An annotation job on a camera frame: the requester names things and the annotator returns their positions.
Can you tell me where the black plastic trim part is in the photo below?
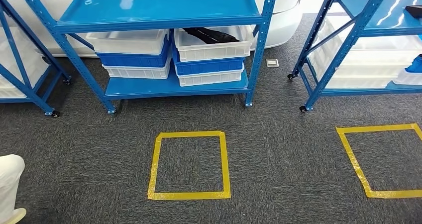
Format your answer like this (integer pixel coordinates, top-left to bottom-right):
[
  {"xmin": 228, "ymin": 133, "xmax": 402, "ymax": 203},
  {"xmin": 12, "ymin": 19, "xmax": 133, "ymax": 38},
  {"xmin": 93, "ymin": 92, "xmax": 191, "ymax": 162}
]
[{"xmin": 183, "ymin": 27, "xmax": 242, "ymax": 45}]

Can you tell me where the blue steel shelf rack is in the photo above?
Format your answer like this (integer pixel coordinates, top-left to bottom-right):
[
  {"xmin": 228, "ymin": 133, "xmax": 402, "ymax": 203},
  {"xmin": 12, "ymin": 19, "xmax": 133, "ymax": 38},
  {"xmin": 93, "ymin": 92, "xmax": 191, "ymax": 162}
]
[
  {"xmin": 0, "ymin": 0, "xmax": 72, "ymax": 118},
  {"xmin": 13, "ymin": 0, "xmax": 280, "ymax": 115},
  {"xmin": 287, "ymin": 0, "xmax": 422, "ymax": 113}
]

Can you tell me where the yellow floor tape square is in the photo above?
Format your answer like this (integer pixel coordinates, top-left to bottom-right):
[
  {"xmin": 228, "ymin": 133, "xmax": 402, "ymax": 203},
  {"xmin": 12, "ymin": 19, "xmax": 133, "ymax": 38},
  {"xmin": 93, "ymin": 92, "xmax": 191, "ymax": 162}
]
[
  {"xmin": 147, "ymin": 130, "xmax": 232, "ymax": 201},
  {"xmin": 335, "ymin": 123, "xmax": 422, "ymax": 200}
]

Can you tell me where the white car with red stripe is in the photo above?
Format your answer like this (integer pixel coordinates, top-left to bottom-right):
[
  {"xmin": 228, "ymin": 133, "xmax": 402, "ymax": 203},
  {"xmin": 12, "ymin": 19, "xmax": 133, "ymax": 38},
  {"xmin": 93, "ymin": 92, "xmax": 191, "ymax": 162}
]
[{"xmin": 0, "ymin": 0, "xmax": 422, "ymax": 58}]

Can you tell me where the person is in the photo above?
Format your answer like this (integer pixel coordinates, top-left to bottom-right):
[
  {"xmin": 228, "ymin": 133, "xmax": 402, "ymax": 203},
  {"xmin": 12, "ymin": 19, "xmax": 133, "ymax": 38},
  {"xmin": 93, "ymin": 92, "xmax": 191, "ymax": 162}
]
[{"xmin": 0, "ymin": 154, "xmax": 28, "ymax": 224}]

